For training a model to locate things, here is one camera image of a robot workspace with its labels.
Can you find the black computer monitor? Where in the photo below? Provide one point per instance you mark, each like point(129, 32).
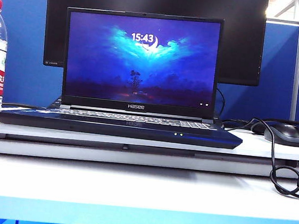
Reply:
point(22, 50)

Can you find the black grey computer mouse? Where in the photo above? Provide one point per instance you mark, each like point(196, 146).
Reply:
point(286, 134)

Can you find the dark metal desk rail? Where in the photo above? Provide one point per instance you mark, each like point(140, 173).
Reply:
point(82, 143)

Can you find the black Hasee laptop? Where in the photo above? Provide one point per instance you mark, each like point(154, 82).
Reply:
point(144, 63)

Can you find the aluminium partition post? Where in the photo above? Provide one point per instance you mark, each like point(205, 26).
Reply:
point(296, 79)

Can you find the black ASUS monitor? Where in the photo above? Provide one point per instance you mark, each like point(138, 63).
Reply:
point(239, 46)

